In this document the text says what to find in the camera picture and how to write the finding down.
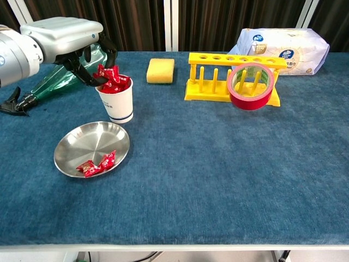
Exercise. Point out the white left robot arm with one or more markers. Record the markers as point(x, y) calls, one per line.
point(16, 57)

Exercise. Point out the green plastic spray bottle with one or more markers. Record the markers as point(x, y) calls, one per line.
point(54, 79)

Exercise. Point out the yellow sponge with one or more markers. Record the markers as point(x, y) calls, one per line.
point(160, 71)

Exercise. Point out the dark pleated curtain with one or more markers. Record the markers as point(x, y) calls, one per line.
point(131, 21)
point(8, 13)
point(218, 21)
point(335, 21)

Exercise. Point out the blue table cloth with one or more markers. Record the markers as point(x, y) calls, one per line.
point(191, 163)

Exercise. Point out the white paper cup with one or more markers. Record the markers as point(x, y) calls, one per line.
point(120, 106)

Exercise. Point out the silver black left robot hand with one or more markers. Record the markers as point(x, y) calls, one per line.
point(62, 36)

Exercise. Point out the red candy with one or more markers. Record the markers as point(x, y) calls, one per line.
point(88, 169)
point(107, 161)
point(111, 88)
point(102, 72)
point(115, 75)
point(124, 80)

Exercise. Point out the yellow test tube rack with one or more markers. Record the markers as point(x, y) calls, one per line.
point(207, 58)

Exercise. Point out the tissue pack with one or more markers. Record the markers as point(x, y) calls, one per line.
point(300, 52)

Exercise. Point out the red tape roll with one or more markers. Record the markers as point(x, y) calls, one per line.
point(251, 103)

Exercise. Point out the round steel plate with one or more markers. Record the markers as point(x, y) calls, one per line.
point(87, 142)

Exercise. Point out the white frame post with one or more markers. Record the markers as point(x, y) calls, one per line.
point(306, 13)
point(171, 24)
point(23, 12)

